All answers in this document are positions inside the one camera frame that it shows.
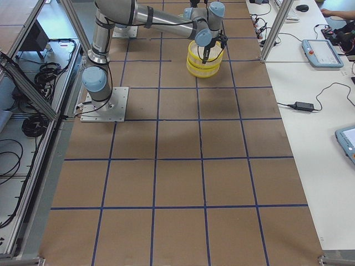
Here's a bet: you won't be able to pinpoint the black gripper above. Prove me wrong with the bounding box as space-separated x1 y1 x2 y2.
202 29 228 64

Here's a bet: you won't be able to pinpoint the yellow steamer top layer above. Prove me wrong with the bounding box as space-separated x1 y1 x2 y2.
187 41 224 69

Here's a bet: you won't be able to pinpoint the yellow steamer layer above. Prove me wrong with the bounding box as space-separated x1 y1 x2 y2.
187 41 224 69
186 59 220 78

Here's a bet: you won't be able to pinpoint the person forearm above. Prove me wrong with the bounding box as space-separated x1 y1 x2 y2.
320 8 355 20

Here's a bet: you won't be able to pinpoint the yellow steamer bottom layer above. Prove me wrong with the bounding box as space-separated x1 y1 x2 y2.
186 59 220 78

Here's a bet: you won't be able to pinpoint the black computer mouse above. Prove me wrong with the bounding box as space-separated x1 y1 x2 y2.
296 4 309 12

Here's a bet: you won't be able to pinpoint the black power adapter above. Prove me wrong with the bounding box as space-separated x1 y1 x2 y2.
287 101 315 112

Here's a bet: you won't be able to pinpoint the teach pendant far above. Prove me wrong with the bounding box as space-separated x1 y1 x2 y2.
301 39 343 68

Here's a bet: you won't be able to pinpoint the teach pendant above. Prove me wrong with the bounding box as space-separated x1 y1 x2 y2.
335 126 354 163
301 39 343 68

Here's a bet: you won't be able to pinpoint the teach pendant near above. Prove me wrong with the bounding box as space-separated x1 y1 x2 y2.
335 126 354 163

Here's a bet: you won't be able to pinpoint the aluminium frame post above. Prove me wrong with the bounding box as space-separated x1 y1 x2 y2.
260 0 293 63

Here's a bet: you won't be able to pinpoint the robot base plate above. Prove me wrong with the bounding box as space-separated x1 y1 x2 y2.
112 24 138 39
80 87 129 122

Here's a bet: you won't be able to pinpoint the coiled black cables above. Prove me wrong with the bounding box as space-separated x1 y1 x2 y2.
21 114 47 138

